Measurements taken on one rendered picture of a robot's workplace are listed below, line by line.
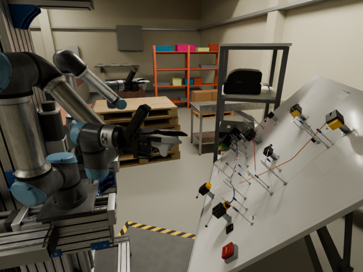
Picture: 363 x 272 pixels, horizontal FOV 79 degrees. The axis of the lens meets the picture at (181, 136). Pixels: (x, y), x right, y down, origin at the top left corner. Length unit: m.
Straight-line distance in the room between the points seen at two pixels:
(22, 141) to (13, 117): 0.09
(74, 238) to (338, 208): 1.07
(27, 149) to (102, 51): 8.96
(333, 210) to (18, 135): 1.00
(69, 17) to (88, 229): 9.18
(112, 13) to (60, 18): 1.85
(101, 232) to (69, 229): 0.15
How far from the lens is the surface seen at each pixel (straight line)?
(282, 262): 1.40
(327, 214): 0.80
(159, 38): 9.83
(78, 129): 0.76
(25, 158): 0.93
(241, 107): 4.00
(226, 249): 0.96
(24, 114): 0.89
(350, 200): 0.79
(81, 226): 1.20
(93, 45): 9.80
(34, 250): 1.15
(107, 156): 0.80
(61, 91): 0.92
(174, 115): 3.56
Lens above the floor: 1.82
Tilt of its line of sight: 22 degrees down
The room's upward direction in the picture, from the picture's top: straight up
